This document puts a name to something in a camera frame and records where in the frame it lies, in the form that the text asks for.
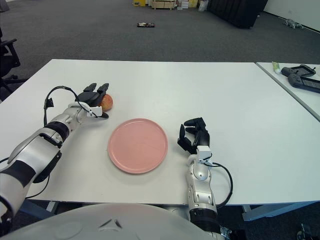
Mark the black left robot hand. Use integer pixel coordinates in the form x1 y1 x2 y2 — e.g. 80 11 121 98
74 81 111 120

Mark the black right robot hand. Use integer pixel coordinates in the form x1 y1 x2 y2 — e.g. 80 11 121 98
176 116 213 161

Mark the red yellow apple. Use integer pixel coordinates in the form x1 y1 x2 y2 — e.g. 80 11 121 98
98 93 115 113

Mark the pink round plate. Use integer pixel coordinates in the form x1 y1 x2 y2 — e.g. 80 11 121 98
107 118 169 175

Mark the black office chair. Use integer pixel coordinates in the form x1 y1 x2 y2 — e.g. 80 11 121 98
0 26 28 100

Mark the black handheld controller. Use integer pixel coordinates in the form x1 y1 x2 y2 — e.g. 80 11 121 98
287 74 320 95
280 64 318 78

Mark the wooden crate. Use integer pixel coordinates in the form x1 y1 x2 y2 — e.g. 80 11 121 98
151 0 177 11

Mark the grey robot torso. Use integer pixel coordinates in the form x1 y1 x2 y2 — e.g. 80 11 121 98
0 202 213 240

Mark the black cabinet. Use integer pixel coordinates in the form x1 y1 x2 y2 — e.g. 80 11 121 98
206 0 269 30

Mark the grey quadruped robot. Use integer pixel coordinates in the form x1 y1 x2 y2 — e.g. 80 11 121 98
283 18 305 30

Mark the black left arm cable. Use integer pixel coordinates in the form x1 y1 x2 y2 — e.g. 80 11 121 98
43 86 92 127

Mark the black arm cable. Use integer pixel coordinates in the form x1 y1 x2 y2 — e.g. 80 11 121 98
212 161 234 208
43 86 92 127

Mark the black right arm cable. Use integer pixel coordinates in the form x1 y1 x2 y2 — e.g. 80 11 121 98
212 161 234 208

